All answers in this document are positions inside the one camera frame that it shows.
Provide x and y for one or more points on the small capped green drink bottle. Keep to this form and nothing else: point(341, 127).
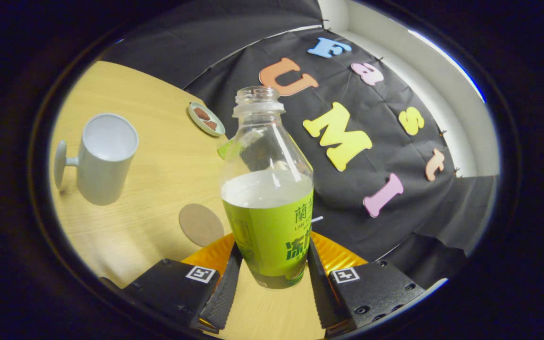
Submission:
point(225, 149)

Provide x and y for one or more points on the pale green plate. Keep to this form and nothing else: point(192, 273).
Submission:
point(197, 122)

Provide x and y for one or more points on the round brown coaster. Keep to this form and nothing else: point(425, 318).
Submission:
point(201, 225)

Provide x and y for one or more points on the brown food piece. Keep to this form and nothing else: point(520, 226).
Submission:
point(211, 125)
point(201, 113)

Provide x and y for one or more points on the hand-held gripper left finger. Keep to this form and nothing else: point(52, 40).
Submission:
point(222, 297)

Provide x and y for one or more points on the green label juice bottle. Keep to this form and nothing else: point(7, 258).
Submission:
point(267, 226)

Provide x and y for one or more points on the white cup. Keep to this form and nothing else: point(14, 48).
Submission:
point(104, 165)

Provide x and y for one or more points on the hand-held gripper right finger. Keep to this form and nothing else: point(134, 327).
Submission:
point(321, 297)

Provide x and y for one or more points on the wooden table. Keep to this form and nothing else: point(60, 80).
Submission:
point(158, 174)

